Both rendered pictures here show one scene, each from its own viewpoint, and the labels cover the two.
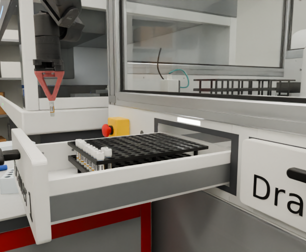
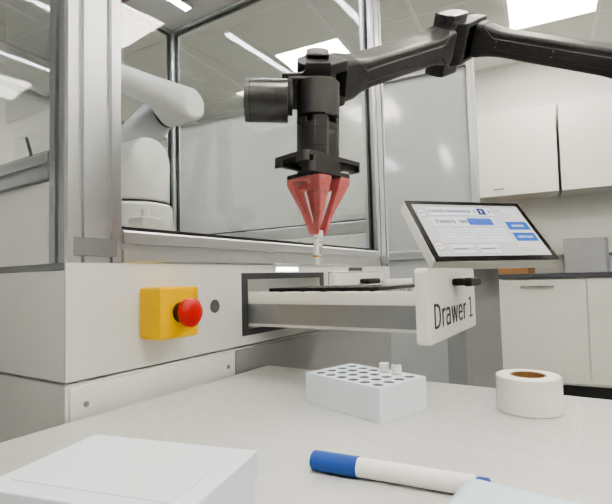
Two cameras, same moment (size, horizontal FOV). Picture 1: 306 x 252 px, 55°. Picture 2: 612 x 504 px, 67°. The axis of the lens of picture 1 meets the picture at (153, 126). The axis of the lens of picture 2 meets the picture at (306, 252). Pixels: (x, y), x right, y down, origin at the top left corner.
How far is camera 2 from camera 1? 1.30 m
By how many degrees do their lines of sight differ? 118
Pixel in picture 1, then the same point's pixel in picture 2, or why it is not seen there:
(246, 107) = (327, 251)
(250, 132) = (328, 269)
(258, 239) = (336, 343)
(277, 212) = not seen: hidden behind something
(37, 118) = not seen: outside the picture
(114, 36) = (113, 98)
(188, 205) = (291, 362)
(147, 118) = (226, 276)
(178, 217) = not seen: hidden behind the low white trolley
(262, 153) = (343, 279)
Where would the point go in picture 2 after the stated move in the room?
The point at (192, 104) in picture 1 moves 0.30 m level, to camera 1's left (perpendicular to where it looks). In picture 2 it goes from (292, 251) to (377, 238)
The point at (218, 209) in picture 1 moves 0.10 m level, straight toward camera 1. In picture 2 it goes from (315, 341) to (357, 339)
